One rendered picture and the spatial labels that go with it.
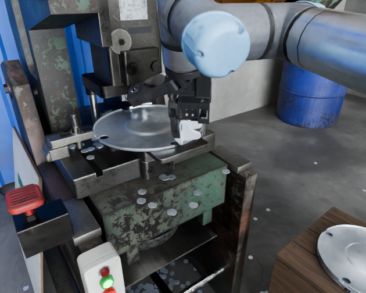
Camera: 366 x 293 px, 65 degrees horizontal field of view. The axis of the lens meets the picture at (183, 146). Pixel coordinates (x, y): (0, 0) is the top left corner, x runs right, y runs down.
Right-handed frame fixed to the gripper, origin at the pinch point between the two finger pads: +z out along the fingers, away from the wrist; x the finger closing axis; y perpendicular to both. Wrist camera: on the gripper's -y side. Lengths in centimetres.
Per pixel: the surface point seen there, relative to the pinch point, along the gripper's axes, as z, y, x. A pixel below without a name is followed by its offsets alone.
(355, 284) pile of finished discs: 40, 50, -14
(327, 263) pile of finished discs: 42, 45, -8
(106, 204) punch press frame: 11.8, -16.6, -11.9
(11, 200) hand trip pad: -3.9, -27.6, -21.8
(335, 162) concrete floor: 118, 96, 100
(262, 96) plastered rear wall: 144, 54, 208
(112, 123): 4.4, -19.5, 8.7
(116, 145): 0.4, -14.3, -2.8
